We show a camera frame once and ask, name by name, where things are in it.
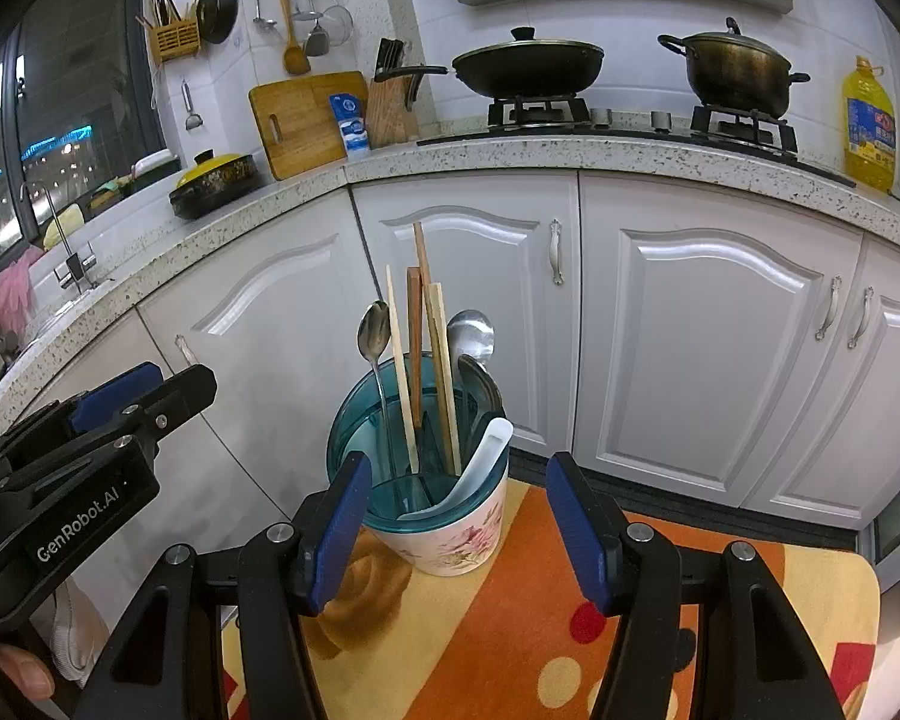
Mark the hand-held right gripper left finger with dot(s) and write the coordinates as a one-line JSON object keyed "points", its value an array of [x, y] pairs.
{"points": [[337, 532]]}

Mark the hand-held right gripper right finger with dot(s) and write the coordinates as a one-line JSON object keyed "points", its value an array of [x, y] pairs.
{"points": [[577, 532]]}

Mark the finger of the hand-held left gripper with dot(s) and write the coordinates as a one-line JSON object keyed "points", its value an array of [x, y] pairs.
{"points": [[112, 394], [187, 390]]}

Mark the floral utensil holder cup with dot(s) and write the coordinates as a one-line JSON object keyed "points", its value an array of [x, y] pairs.
{"points": [[450, 540]]}

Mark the white plastic spoon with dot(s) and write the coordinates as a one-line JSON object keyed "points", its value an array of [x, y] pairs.
{"points": [[480, 457]]}

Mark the small metal spoon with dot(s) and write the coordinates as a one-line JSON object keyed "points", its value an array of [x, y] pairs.
{"points": [[373, 330]]}

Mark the large metal spoon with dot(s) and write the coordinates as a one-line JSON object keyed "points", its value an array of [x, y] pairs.
{"points": [[472, 334]]}

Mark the person's left hand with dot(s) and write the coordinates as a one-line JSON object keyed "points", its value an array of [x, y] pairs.
{"points": [[22, 671]]}

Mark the white cabinet door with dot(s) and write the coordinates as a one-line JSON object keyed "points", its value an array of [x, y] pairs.
{"points": [[892, 405], [97, 360], [705, 352], [495, 262], [285, 300]]}

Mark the white shoe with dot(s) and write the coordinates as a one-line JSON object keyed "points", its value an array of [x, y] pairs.
{"points": [[79, 637]]}

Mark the orange yellow patterned mat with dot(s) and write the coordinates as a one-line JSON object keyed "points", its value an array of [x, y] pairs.
{"points": [[495, 637]]}

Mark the pink rubber gloves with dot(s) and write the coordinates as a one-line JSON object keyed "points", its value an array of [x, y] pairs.
{"points": [[15, 292]]}

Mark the metal kitchen faucet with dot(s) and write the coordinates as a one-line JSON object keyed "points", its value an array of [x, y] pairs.
{"points": [[54, 221]]}

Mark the yellow green sponge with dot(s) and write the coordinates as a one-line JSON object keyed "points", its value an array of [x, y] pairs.
{"points": [[109, 195]]}

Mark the black pot with yellow lid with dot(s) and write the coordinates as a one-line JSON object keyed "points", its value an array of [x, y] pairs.
{"points": [[210, 191]]}

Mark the white plastic container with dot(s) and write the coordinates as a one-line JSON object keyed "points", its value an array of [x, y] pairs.
{"points": [[154, 163]]}

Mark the metal peeler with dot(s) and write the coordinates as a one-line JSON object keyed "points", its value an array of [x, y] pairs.
{"points": [[193, 118]]}

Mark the wooden cutting board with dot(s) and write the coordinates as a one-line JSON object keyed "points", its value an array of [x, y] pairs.
{"points": [[300, 127]]}

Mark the dark window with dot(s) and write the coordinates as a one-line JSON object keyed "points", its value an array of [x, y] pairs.
{"points": [[67, 90]]}

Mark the blue white packet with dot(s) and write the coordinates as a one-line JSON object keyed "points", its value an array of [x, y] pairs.
{"points": [[349, 127]]}

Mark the wooden knife block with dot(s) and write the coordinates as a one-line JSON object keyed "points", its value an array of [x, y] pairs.
{"points": [[390, 116]]}

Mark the metal slotted turner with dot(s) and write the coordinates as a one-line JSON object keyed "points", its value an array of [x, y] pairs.
{"points": [[315, 41]]}

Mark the speckled stone countertop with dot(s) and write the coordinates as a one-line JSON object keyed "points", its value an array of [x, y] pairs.
{"points": [[495, 157]]}

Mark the black gas stove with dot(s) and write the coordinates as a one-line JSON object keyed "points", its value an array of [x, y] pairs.
{"points": [[630, 136]]}

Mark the metal strainer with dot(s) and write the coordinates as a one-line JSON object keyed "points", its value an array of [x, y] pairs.
{"points": [[337, 19]]}

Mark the black wok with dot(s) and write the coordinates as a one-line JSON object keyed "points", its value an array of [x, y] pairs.
{"points": [[525, 79]]}

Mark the dark stock pot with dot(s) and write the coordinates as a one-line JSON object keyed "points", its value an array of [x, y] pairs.
{"points": [[735, 82]]}

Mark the black wok lid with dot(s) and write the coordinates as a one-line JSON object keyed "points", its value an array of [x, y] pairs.
{"points": [[525, 49]]}

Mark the yellow oil bottle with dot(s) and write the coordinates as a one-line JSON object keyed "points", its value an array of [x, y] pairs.
{"points": [[870, 135]]}

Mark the dark stock pot lid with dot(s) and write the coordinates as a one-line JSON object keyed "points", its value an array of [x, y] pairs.
{"points": [[731, 41]]}

